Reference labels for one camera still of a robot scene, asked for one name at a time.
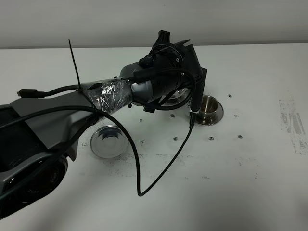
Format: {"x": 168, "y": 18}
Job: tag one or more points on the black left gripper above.
{"x": 167, "y": 68}

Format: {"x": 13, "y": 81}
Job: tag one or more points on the stainless steel teapot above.
{"x": 177, "y": 97}

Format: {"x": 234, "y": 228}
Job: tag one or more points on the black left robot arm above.
{"x": 40, "y": 130}

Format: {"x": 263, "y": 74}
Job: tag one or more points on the front stainless steel teacup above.
{"x": 209, "y": 108}

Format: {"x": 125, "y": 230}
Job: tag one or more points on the front stainless steel saucer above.
{"x": 211, "y": 118}

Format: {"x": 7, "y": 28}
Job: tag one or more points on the steel saucer under teapot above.
{"x": 108, "y": 142}

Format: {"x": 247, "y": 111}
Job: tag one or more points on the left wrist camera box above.
{"x": 199, "y": 74}

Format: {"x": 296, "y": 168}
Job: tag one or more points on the black cable tie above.
{"x": 74, "y": 65}

